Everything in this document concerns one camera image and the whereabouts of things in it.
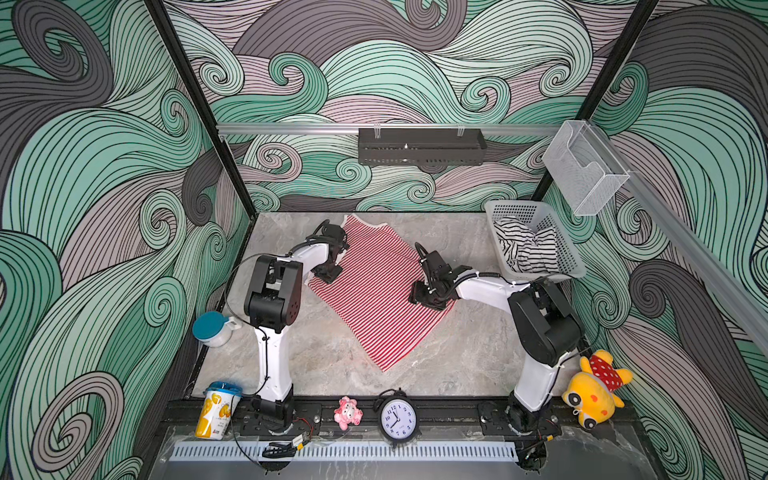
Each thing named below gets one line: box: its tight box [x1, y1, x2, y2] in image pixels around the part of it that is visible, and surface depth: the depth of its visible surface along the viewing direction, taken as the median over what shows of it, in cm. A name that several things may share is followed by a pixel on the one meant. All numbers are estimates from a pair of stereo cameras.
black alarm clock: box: [374, 388, 422, 448], surface depth 73 cm
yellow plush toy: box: [562, 349, 633, 430], surface depth 74 cm
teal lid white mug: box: [192, 311, 242, 348], surface depth 83 cm
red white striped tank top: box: [308, 216, 457, 372], surface depth 95 cm
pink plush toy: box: [334, 396, 363, 431], surface depth 73 cm
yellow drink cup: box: [194, 381, 243, 441], surface depth 71 cm
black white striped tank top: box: [494, 216, 559, 273], surface depth 106 cm
